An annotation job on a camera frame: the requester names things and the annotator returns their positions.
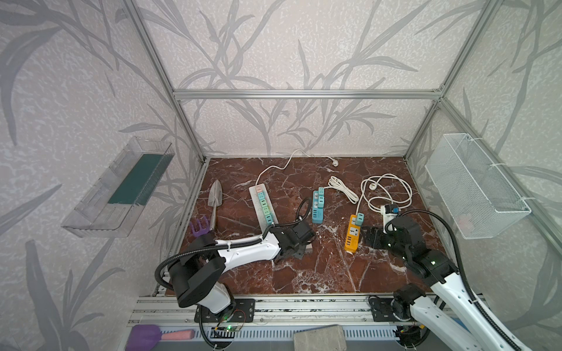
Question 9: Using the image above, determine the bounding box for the blue power strip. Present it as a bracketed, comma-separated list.
[312, 187, 325, 224]

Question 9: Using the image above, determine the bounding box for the grey sponge block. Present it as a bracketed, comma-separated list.
[294, 326, 347, 351]

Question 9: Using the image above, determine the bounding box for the clear plastic wall tray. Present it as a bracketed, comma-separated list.
[61, 137, 175, 238]

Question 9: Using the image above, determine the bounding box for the purple pink hand rake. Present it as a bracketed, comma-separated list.
[189, 215, 211, 238]

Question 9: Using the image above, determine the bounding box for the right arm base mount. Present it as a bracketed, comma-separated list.
[367, 295, 413, 323]

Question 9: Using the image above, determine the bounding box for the metal garden trowel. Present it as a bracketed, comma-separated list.
[208, 180, 222, 231]

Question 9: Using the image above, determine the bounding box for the purple pink brush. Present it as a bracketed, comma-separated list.
[125, 325, 196, 351]

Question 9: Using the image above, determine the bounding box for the white wire mesh basket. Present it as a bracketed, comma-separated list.
[425, 133, 531, 240]

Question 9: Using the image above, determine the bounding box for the white coiled cable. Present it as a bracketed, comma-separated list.
[354, 173, 414, 216]

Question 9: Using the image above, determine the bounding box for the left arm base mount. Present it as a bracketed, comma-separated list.
[194, 298, 256, 323]

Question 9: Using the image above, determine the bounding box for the white power strip cord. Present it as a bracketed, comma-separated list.
[254, 148, 340, 186]

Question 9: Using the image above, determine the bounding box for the orange power strip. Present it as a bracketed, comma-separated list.
[344, 214, 361, 254]

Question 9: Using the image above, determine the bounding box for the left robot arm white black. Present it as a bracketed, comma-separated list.
[154, 220, 316, 320]

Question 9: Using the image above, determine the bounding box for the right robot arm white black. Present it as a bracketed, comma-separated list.
[359, 214, 528, 350]

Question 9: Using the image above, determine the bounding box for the white multicolour power strip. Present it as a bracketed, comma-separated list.
[249, 184, 279, 232]

